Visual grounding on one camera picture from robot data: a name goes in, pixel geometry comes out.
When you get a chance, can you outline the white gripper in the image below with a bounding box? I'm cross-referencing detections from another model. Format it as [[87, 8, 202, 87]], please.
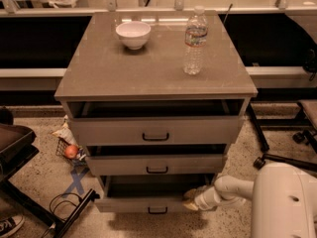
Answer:
[[182, 185, 232, 211]]

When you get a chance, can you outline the grey drawer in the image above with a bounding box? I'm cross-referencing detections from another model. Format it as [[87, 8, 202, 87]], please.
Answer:
[[85, 144, 227, 176], [95, 174, 214, 214], [70, 99, 243, 146]]

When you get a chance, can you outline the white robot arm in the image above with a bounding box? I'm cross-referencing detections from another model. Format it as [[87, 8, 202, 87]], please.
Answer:
[[183, 163, 317, 238]]

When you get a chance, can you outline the grey drawer cabinet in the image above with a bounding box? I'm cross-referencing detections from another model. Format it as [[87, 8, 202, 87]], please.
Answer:
[[53, 10, 259, 201]]

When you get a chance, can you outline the red apple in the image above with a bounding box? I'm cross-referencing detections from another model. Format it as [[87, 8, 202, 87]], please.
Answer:
[[64, 145, 78, 160]]

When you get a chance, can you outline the black office chair base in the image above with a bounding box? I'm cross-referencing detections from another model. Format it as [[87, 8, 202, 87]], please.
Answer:
[[248, 99, 317, 173]]

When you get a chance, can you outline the snack bag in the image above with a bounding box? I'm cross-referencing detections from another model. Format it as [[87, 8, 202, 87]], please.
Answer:
[[53, 115, 77, 145]]

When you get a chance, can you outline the clear plastic water bottle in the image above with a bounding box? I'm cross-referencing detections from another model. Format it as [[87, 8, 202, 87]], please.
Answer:
[[183, 6, 209, 75]]

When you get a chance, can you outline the white ceramic bowl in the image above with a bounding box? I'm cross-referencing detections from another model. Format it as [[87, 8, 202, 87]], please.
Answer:
[[116, 21, 152, 50]]

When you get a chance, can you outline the black chair on left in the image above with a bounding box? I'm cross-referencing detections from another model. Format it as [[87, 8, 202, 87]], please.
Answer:
[[0, 106, 95, 238]]

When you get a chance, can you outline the black and white sneaker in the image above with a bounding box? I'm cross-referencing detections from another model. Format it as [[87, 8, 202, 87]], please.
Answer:
[[0, 215, 25, 238]]

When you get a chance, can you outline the metal railing shelf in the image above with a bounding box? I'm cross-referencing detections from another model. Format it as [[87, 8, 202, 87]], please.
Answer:
[[0, 0, 317, 18]]

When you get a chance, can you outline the black wire basket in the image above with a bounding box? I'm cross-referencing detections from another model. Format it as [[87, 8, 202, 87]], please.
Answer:
[[55, 139, 86, 167]]

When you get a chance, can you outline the black cable on floor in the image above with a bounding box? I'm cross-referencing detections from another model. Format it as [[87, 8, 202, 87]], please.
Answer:
[[39, 191, 84, 238]]

